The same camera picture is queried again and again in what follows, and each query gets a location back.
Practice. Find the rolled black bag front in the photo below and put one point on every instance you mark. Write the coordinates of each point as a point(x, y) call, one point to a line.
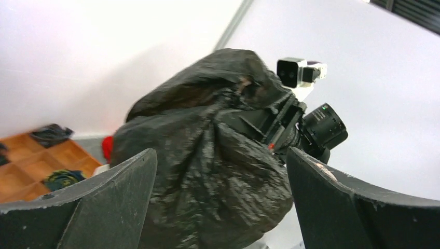
point(60, 179)

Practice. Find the rolled black bag left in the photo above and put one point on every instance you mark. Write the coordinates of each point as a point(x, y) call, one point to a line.
point(4, 154)

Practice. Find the rolled black bag back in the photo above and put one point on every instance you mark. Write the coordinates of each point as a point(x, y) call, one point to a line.
point(51, 135)

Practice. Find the black trash bag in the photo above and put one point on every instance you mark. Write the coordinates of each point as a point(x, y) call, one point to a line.
point(214, 187)

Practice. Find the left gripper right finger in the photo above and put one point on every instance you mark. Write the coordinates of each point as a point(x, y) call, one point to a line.
point(337, 210)

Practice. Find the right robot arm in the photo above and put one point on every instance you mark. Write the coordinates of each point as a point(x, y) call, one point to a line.
point(325, 130)

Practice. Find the right aluminium corner post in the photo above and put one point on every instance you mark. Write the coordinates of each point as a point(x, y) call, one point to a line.
point(233, 24)

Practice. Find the red cloth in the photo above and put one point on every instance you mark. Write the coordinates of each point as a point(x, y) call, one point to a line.
point(107, 148)

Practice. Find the white plastic trash bin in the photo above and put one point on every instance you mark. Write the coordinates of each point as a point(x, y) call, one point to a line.
point(286, 234)

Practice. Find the rolled black bag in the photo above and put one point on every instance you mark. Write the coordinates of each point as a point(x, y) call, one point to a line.
point(60, 179)
point(4, 154)
point(51, 135)

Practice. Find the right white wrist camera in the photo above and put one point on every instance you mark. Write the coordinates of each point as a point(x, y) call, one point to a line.
point(300, 75)

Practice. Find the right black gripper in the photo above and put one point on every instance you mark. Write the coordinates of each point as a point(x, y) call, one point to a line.
point(270, 132)

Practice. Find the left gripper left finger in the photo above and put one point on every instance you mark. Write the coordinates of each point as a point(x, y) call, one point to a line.
point(105, 211)

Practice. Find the orange compartment tray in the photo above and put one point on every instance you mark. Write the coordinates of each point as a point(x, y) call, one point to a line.
point(29, 163)

